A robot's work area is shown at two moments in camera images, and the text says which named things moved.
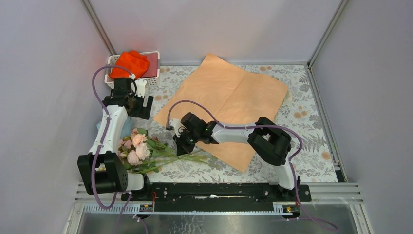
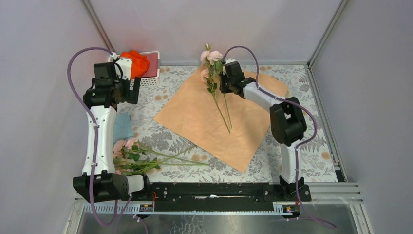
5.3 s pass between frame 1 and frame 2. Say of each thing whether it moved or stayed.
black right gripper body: moved
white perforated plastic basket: stayed
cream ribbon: stayed
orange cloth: stayed
